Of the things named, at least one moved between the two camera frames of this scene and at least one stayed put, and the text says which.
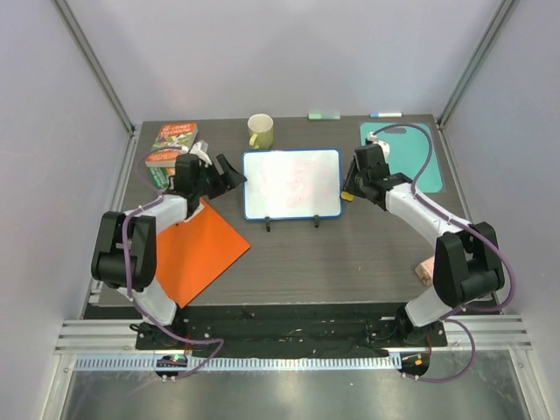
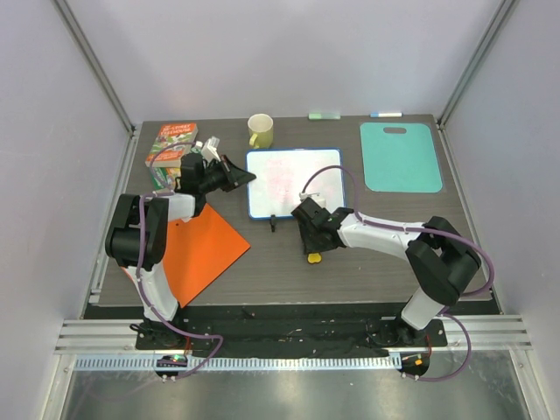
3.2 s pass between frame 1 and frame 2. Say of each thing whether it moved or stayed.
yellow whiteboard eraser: moved
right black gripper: moved
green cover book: stayed
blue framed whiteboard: stayed
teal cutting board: stayed
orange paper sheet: stayed
